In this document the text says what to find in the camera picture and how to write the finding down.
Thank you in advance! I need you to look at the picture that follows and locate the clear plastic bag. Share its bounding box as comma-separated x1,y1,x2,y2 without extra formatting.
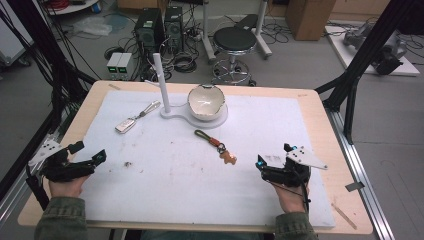
72,16,113,37

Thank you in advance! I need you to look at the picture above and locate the teal round mat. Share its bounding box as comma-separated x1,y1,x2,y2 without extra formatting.
105,14,130,33

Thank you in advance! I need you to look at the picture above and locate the white eggshell-shaped bowl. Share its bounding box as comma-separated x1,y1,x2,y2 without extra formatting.
187,83,228,122

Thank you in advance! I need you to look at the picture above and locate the black strap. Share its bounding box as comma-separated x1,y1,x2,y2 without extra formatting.
25,173,51,212

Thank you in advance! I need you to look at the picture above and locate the white foam mat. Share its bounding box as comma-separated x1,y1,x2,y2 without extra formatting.
79,89,336,230

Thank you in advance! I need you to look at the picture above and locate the grey bench power supply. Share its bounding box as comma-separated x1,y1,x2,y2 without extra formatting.
116,52,134,82
106,52,123,81

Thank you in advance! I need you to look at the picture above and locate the black round stool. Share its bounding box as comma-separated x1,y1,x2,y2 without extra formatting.
211,26,258,88

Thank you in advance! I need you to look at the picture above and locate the grey robot part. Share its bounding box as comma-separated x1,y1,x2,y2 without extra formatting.
343,23,409,76

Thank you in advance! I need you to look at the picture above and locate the coiled black cable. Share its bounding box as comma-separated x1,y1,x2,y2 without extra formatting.
172,54,199,74

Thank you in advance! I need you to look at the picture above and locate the tangle of cables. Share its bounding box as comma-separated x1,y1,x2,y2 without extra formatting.
131,29,204,83

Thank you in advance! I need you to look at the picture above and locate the key with orange bear keychain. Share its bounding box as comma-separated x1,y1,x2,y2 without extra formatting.
194,129,238,166

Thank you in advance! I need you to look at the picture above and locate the person's left hand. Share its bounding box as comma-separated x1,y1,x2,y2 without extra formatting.
48,175,91,199

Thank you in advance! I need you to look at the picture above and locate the white round table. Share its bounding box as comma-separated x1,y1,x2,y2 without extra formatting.
45,0,101,16

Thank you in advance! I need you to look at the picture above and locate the black metal stand with cables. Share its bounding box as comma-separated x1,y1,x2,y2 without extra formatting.
0,0,98,134

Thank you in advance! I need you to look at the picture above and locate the aluminium rail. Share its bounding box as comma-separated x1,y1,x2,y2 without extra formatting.
324,106,396,240

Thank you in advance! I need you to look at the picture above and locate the black cable loop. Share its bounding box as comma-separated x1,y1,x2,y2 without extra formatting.
103,46,126,61

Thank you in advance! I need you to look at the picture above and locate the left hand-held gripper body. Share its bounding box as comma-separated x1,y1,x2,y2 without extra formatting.
28,137,98,183

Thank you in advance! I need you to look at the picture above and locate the white table frame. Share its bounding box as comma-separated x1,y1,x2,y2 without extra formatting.
199,0,273,65

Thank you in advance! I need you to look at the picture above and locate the thin wooden stick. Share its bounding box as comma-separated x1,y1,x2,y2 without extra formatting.
331,202,358,231

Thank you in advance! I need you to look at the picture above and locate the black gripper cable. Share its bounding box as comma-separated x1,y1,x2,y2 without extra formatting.
292,168,312,214

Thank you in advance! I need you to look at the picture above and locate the black computer tower green label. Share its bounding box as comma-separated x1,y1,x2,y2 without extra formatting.
134,7,165,55

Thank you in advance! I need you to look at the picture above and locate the person's right hand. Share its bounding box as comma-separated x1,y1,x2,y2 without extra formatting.
270,181,312,214

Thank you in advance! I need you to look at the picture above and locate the white key stand with post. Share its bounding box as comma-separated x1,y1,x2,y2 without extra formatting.
144,52,230,130

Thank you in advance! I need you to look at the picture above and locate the grey tape tab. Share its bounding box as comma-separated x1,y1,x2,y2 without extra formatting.
344,181,366,193

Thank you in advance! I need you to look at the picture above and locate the white board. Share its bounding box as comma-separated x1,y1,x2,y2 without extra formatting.
324,24,421,77

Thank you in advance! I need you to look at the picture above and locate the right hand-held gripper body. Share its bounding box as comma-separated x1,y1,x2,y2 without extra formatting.
262,145,329,188

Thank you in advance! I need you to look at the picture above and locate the brown cardboard box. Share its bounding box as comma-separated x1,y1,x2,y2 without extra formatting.
284,0,337,42

